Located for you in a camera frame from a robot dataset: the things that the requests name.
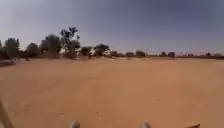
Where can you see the sandy dirt ground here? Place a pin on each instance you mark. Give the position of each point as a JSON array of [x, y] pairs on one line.
[[113, 90]]

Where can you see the row of trees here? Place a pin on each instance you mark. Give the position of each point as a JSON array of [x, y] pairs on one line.
[[53, 45]]

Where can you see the robot's own part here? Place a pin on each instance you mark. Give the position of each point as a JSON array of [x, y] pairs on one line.
[[74, 124], [146, 125]]

